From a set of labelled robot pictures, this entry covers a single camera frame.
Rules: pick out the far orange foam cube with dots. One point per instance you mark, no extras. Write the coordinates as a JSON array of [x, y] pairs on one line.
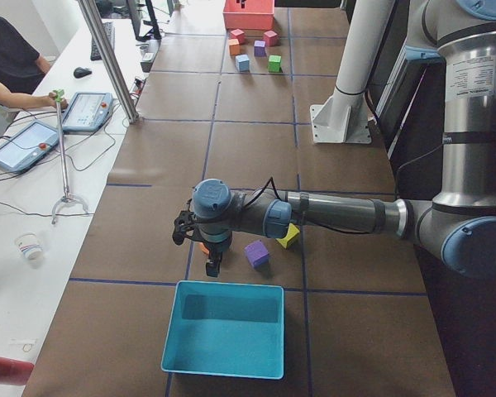
[[234, 47]]

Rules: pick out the orange foam cube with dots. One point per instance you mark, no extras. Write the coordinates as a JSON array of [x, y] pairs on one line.
[[234, 47], [203, 248]]

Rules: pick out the right crimson foam cube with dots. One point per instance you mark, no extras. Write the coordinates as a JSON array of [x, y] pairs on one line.
[[271, 38]]

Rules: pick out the near teach pendant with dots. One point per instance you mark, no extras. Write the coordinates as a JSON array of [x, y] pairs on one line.
[[28, 146]]

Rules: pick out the metal reacher grabber stick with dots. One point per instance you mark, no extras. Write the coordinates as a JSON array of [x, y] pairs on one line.
[[67, 199]]

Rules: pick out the teal plastic bin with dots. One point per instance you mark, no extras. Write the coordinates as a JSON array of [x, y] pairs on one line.
[[226, 329]]

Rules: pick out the yellow foam cube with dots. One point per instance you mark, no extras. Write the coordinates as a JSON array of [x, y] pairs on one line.
[[290, 238]]

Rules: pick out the black computer mouse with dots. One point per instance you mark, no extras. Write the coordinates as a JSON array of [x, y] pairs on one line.
[[81, 72]]

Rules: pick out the teach pendant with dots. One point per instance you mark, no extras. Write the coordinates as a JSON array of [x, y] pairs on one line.
[[28, 146], [87, 112]]

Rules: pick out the red plastic bin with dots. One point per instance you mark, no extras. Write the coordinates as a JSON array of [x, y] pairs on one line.
[[249, 15]]

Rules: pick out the red cylinder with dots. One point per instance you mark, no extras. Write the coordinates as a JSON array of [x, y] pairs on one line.
[[14, 372]]

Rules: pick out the person in black shirt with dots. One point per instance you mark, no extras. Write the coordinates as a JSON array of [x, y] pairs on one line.
[[22, 68]]

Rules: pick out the purple foam cube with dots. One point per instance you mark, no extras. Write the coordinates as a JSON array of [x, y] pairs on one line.
[[256, 253], [259, 48]]

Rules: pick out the left crimson foam cube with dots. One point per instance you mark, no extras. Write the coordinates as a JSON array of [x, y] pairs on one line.
[[237, 34]]

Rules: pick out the far purple foam cube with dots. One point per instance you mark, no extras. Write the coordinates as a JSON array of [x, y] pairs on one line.
[[259, 48]]

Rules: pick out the crimson foam cube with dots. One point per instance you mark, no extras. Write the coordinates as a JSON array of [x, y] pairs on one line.
[[271, 38], [237, 34]]

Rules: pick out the far teach pendant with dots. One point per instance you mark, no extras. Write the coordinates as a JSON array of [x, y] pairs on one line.
[[87, 112]]

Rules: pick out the light blue cube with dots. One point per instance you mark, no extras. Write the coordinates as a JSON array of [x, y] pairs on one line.
[[242, 63]]

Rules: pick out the aluminium frame post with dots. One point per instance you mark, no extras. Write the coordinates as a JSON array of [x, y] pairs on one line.
[[95, 25]]

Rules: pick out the paper cup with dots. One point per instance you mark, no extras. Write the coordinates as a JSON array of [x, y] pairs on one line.
[[29, 246]]

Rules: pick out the near orange foam cube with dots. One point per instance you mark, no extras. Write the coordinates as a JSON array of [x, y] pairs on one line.
[[203, 248]]

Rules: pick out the near purple foam cube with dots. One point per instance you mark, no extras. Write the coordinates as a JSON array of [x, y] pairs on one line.
[[256, 253]]

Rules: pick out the white mounting pillar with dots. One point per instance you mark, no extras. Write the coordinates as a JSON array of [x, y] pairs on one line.
[[342, 119]]

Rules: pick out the green foam cube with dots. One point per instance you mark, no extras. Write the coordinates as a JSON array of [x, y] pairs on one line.
[[274, 64]]

